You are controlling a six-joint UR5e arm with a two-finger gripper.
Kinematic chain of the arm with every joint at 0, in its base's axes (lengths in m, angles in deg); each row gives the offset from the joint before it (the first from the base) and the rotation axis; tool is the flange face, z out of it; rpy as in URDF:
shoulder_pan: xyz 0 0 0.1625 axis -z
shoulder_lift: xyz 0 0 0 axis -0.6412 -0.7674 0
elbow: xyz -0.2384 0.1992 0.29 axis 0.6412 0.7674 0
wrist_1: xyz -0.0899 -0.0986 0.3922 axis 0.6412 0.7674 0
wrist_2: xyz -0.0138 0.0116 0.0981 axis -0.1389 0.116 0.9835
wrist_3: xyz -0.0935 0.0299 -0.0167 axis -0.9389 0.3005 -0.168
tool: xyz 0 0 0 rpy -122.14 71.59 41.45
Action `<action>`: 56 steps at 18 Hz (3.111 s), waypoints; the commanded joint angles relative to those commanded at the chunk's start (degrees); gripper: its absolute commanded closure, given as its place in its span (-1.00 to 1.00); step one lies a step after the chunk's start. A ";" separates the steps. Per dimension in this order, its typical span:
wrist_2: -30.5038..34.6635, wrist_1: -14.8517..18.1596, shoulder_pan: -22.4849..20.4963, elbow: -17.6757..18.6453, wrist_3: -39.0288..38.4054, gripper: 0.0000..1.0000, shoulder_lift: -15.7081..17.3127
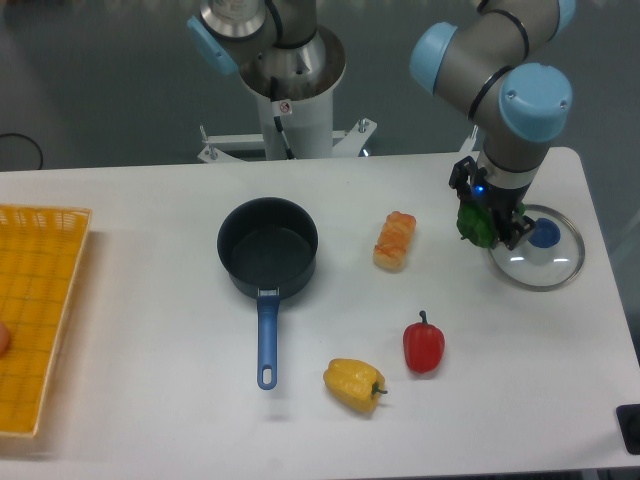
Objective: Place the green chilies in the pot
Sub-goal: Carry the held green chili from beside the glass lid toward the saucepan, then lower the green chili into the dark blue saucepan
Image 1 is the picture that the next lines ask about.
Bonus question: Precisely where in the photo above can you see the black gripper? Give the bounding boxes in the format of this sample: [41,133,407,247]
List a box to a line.
[449,156,536,250]

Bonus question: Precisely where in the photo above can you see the green bell pepper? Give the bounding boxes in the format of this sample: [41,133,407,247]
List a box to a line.
[456,201,526,249]

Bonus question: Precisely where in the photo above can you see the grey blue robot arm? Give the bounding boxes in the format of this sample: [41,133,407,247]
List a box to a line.
[409,1,577,250]

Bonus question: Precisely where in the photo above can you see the glass pot lid blue knob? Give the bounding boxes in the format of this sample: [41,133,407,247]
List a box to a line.
[488,204,585,292]

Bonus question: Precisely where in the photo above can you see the orange toy bread loaf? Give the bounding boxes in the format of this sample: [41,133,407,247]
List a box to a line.
[372,211,417,272]

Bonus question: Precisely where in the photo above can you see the red bell pepper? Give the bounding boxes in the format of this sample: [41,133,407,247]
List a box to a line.
[403,310,446,374]

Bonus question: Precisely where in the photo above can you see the yellow bell pepper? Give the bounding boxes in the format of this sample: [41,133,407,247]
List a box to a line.
[323,358,388,414]

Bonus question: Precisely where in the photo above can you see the black device at table edge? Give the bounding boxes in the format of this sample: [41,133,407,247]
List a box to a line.
[616,404,640,456]

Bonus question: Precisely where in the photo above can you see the yellow woven basket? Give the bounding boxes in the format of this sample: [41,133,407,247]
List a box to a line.
[1,204,92,438]

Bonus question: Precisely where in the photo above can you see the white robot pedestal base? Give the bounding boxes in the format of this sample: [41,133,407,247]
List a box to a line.
[187,1,377,160]

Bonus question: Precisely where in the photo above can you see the dark pot blue handle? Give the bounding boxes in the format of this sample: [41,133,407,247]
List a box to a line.
[217,197,319,390]

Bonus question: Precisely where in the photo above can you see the black cable on pedestal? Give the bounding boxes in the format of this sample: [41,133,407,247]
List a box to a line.
[263,0,297,161]

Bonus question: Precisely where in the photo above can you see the black cable on floor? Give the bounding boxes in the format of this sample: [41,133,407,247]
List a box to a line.
[0,132,44,172]

